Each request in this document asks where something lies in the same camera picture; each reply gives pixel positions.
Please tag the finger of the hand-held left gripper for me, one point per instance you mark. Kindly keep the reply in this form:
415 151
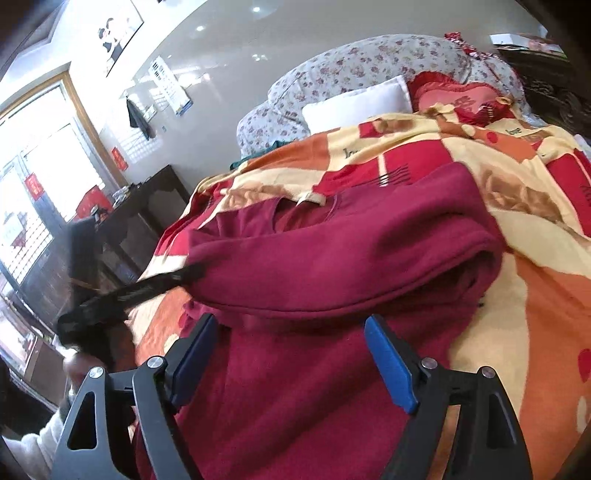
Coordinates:
157 284

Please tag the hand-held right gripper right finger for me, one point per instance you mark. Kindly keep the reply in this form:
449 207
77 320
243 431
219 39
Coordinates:
390 364

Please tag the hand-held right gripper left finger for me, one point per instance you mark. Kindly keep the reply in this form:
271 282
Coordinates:
194 360

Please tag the maroon sweater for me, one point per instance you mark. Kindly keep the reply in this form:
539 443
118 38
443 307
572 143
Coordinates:
323 240

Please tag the person's left hand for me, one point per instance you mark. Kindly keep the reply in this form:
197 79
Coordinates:
73 371

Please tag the dark wooden side table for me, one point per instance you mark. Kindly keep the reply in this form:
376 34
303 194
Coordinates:
152 203

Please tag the red box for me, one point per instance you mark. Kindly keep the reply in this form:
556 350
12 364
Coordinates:
92 202

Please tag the red paper window sign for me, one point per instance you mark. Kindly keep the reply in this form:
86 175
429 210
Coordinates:
33 185

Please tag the teal cloth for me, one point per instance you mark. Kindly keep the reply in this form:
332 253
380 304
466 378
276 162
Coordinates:
249 159

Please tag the dark hanging cloth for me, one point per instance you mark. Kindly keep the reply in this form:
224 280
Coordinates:
138 117

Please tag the printed orange red blanket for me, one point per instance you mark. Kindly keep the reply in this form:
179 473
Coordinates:
545 300

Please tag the white pillow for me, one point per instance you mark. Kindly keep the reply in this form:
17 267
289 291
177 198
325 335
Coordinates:
355 108

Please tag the red heart pillow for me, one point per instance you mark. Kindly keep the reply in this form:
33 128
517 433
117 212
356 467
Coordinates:
443 99

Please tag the floral quilt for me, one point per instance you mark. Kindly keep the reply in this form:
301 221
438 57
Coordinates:
351 69

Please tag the dark carved wooden headboard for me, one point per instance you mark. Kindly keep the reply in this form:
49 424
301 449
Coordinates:
549 87

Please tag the red ruffled cloth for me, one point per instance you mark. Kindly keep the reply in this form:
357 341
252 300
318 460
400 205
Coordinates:
461 41

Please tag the white flat box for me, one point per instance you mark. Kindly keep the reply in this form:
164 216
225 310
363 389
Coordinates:
521 41

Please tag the red paper wall sign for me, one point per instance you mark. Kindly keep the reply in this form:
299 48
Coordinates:
118 159

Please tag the window with wooden frame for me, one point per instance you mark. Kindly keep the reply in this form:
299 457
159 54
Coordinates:
46 138

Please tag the wall chart calendar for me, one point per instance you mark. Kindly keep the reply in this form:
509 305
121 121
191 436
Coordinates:
171 87

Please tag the wall poster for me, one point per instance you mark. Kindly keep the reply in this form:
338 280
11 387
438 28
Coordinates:
117 37

